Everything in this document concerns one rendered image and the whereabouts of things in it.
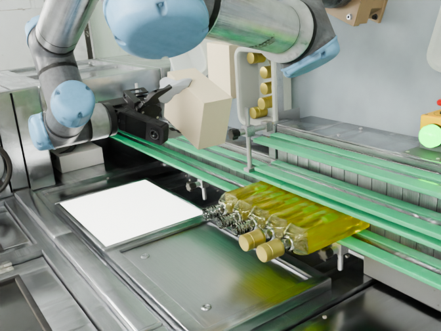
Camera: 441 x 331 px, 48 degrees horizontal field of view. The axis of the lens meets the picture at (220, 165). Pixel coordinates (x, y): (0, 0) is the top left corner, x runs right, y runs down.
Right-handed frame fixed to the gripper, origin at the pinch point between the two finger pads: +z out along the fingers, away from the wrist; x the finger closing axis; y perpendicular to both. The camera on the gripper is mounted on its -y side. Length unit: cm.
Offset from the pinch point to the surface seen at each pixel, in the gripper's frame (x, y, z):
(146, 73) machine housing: 31, 77, 29
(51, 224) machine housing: 49, 27, -26
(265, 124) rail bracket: 6.2, -4.4, 20.5
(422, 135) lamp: -11, -42, 26
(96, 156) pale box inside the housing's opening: 65, 77, 8
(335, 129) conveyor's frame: 1.0, -19.2, 29.1
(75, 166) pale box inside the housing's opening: 67, 76, -2
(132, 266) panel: 33.5, -10.9, -18.8
